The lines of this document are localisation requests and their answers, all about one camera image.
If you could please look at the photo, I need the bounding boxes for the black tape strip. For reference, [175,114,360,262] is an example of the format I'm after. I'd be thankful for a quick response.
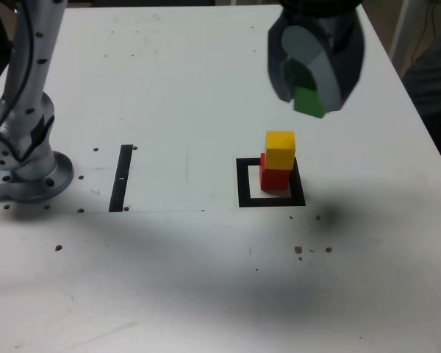
[108,144,135,213]

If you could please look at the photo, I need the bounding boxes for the yellow cube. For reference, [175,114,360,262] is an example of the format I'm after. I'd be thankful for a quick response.
[264,129,296,171]

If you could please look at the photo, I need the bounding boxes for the red cube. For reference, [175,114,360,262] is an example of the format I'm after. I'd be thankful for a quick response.
[259,152,292,192]

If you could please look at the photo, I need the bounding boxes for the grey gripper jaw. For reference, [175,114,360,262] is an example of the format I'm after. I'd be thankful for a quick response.
[267,17,297,103]
[282,10,365,114]

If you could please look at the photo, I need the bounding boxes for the black tape square outline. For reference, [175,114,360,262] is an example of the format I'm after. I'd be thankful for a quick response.
[235,157,306,208]

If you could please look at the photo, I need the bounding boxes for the green cube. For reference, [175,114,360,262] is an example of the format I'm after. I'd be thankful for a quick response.
[284,60,327,119]

